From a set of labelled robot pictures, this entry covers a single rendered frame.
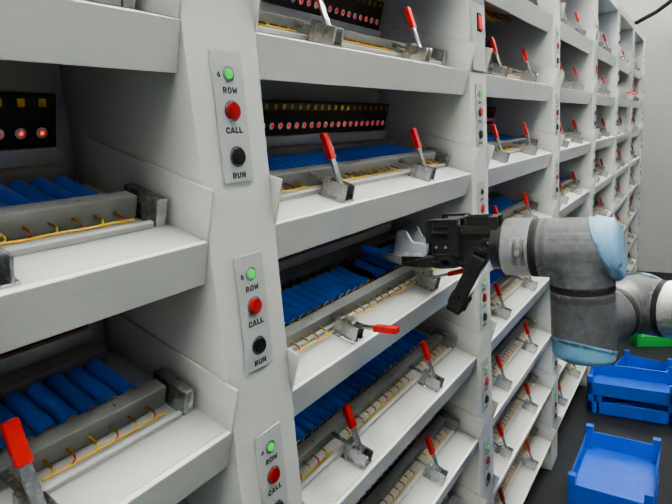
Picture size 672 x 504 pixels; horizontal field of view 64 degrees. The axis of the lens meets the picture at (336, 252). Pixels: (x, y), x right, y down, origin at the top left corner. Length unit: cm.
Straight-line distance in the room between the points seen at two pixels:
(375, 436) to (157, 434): 42
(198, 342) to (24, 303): 20
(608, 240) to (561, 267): 7
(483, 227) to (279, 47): 44
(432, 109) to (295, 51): 55
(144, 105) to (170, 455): 33
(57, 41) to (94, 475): 35
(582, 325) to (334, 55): 51
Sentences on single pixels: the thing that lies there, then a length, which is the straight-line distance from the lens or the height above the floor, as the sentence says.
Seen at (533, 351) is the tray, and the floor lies 51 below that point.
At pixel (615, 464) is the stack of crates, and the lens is 190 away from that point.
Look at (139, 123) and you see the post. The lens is 57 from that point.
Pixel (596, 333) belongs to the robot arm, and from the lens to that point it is 86.
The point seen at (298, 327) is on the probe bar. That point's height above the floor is 93.
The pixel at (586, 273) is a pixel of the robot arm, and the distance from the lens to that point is 83.
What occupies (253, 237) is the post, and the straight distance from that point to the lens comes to 55.
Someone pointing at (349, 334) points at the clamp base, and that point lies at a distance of 75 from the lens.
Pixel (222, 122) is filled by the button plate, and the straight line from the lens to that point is 53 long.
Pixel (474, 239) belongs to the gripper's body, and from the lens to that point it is 89.
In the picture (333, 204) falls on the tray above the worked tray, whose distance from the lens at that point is 69.
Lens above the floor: 116
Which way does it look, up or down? 12 degrees down
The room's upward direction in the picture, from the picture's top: 5 degrees counter-clockwise
